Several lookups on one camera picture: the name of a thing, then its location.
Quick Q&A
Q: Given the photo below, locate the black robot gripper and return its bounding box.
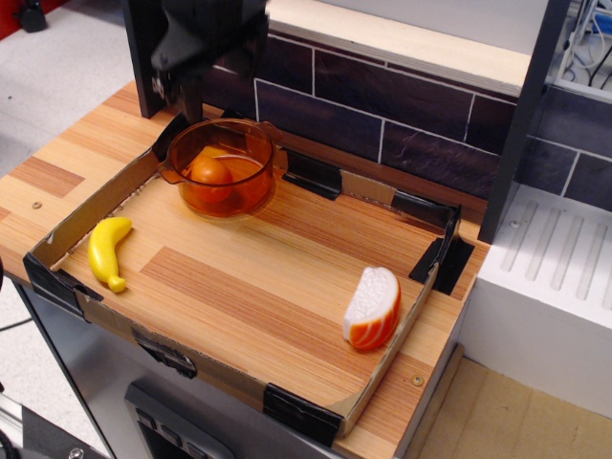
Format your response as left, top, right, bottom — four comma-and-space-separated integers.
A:
151, 1, 269, 125

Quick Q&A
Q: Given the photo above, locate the orange plastic toy carrot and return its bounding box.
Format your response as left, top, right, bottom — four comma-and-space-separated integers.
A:
189, 156, 233, 203

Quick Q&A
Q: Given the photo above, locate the transparent orange plastic pot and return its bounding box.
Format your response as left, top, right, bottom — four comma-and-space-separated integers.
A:
159, 119, 281, 218

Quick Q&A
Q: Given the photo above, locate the cardboard fence with black tape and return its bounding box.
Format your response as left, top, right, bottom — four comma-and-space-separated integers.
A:
22, 109, 475, 448

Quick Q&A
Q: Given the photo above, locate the yellow plastic toy banana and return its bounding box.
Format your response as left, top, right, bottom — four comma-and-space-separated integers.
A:
88, 217, 132, 293

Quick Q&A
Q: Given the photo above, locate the light wooden shelf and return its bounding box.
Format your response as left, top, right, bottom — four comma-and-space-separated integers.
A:
267, 0, 531, 97

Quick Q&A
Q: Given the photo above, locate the white orange toy sushi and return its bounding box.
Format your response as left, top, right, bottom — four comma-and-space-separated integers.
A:
342, 267, 401, 350

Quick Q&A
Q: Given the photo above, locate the grey toy oven front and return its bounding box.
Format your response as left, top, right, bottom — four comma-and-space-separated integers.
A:
124, 379, 239, 458

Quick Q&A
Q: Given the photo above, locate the white toy sink drainboard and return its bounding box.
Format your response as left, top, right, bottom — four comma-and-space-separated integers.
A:
459, 186, 611, 417

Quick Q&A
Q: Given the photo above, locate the dark grey left post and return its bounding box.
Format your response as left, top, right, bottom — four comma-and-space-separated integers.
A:
120, 0, 167, 119

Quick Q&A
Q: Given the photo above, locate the dark grey vertical post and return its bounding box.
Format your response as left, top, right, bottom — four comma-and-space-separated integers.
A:
478, 1, 570, 244

